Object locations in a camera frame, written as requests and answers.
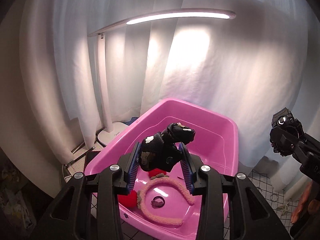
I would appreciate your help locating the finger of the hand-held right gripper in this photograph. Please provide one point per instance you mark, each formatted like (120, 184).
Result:
(303, 143)

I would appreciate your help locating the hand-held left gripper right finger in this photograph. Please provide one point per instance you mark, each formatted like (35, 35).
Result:
(187, 172)

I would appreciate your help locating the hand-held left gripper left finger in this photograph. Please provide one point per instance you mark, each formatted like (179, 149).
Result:
(132, 172)

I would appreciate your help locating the black wrist watch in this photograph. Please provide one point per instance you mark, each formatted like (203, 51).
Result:
(282, 126)

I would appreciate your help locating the pink plastic basin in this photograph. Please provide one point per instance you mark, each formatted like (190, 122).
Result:
(212, 140)

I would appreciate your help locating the pink fuzzy strawberry headband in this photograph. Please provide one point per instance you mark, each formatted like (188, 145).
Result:
(162, 216)

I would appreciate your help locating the person's right hand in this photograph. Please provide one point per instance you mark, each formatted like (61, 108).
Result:
(301, 205)

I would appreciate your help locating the black pen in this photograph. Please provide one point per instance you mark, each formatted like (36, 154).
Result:
(85, 150)

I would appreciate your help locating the pearl hair claw clip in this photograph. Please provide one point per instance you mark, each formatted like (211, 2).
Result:
(282, 208)

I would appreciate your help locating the white black grid tablecloth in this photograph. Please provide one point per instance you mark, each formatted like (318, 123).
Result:
(265, 192)

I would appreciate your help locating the white desk lamp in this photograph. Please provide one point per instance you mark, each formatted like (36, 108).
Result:
(107, 120)

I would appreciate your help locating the white sheer curtain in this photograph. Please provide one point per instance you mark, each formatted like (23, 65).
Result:
(200, 67)

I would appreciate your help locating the printed plastic bag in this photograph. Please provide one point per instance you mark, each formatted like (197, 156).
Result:
(11, 180)

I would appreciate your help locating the cream curtain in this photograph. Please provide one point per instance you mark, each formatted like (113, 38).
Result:
(50, 80)

